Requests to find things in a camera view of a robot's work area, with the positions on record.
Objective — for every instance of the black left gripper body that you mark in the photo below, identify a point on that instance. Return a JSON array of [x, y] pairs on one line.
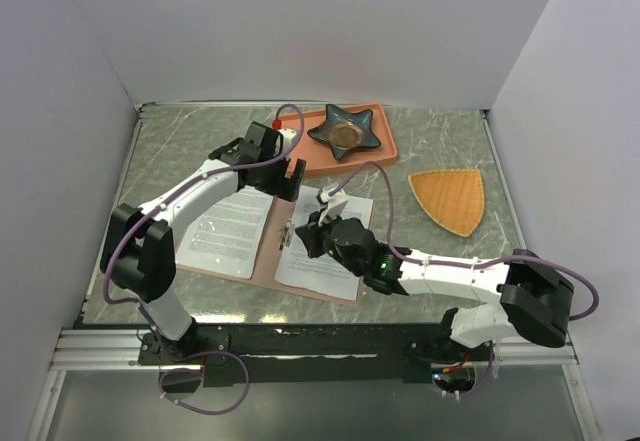
[[273, 180]]

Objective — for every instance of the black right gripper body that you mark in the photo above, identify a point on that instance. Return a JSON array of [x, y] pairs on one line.
[[349, 264]]

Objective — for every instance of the metal folder clip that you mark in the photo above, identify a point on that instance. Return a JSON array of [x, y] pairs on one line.
[[286, 234]]

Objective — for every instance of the printed white paper sheet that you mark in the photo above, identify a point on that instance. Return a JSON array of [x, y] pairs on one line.
[[225, 239]]

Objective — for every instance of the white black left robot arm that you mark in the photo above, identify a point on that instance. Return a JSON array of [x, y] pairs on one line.
[[138, 255]]

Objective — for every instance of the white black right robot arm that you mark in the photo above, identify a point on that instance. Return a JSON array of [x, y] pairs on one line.
[[518, 295]]

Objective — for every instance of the orange rectangular tray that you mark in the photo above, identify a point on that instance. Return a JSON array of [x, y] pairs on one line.
[[319, 159]]

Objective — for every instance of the dark blue star dish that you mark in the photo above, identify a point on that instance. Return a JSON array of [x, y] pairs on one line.
[[345, 131]]

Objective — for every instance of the orange woven rattan basket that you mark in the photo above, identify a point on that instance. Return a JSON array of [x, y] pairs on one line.
[[453, 198]]

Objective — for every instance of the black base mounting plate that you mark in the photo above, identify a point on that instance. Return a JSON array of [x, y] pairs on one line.
[[228, 354]]

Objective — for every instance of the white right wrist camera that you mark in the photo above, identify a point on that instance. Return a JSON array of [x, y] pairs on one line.
[[332, 202]]

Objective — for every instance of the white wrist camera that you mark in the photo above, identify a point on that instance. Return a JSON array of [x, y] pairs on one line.
[[286, 136], [332, 202]]

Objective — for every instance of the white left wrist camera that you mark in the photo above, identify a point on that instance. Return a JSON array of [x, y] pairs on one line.
[[286, 136]]

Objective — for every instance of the aluminium frame rail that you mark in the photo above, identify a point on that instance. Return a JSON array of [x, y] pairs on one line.
[[119, 347]]

